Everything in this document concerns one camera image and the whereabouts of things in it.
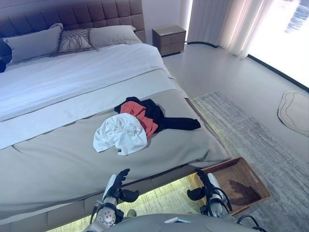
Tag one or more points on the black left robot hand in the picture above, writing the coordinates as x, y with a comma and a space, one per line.
112, 187

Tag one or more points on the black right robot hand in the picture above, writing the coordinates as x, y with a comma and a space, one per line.
212, 181

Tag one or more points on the white garment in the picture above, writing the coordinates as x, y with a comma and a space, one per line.
120, 135

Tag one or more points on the black garment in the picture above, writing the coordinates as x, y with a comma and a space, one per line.
169, 120

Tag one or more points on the orange garment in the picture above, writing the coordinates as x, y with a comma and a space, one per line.
135, 108

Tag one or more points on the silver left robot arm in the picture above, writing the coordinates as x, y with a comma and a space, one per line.
107, 215

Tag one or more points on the brown wicker basket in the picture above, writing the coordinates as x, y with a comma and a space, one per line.
241, 178

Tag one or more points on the beige bed blanket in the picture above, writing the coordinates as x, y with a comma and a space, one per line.
60, 164

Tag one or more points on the grey robot torso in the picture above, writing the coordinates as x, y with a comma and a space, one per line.
157, 224

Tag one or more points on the grey striped area rug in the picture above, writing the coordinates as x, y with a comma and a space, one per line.
241, 125

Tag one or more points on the small cream oval mat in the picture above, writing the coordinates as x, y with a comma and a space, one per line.
294, 111

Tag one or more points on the white duvet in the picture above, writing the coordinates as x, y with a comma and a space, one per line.
72, 77

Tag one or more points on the brown wooden nightstand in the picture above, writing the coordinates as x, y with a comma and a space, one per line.
170, 39

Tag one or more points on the patterned beige cushion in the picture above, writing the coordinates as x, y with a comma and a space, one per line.
74, 41

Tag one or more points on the plain beige pillow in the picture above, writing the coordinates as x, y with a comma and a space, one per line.
113, 36

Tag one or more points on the cream sheer curtain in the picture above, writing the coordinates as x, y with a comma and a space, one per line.
217, 21

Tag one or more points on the large grey pillow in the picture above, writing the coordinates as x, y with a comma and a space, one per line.
31, 46

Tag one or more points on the bright glass window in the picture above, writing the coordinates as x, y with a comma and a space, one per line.
289, 36

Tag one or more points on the brown tufted headboard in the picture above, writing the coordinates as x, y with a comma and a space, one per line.
96, 14

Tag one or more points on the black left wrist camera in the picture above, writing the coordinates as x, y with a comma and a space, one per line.
120, 213

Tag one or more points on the brown upholstered bed frame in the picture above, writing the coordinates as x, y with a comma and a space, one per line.
67, 215

